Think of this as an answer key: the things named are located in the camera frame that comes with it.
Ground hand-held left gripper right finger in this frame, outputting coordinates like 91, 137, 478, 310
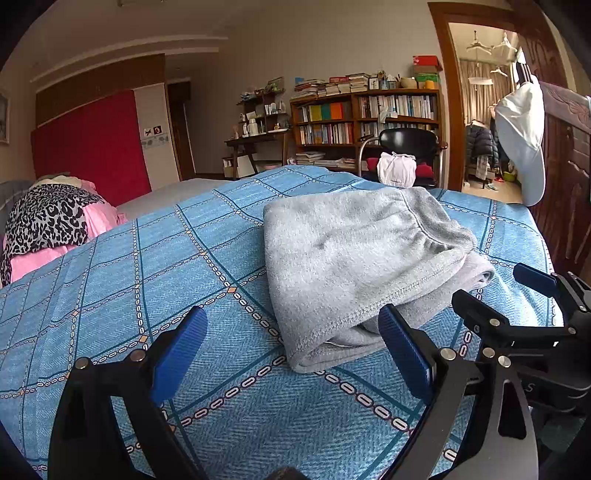
378, 304, 539, 480

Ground dark hanging jacket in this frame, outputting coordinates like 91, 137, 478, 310
466, 124, 499, 169

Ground white clothes hanger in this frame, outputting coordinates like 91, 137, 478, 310
466, 30, 494, 55
492, 30, 518, 52

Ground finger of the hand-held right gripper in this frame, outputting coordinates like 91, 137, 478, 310
512, 262, 591, 324
451, 290, 578, 350

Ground black chair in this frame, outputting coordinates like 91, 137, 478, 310
355, 128, 448, 190

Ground wooden door frame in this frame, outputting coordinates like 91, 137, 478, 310
427, 0, 522, 192

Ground white cap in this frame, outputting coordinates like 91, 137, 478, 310
494, 80, 548, 208

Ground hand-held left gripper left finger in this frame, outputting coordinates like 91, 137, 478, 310
48, 305, 208, 480

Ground wooden bookshelf with books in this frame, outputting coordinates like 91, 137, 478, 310
290, 88, 444, 174

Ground red wall panel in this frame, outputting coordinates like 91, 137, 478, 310
30, 90, 153, 208

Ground wooden desk with shelf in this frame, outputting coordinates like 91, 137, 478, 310
224, 90, 294, 181

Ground white bag on chair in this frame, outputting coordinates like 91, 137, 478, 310
376, 151, 419, 189

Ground stacks of books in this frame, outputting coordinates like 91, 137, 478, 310
293, 73, 372, 97

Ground grey fleece pants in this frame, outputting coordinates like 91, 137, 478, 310
262, 187, 497, 374

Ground blue patterned bedspread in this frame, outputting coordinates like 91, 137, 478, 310
0, 165, 564, 480

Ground wall stickers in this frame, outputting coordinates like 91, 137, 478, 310
141, 126, 169, 148

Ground leopard print cloth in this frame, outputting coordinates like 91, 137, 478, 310
0, 185, 109, 287

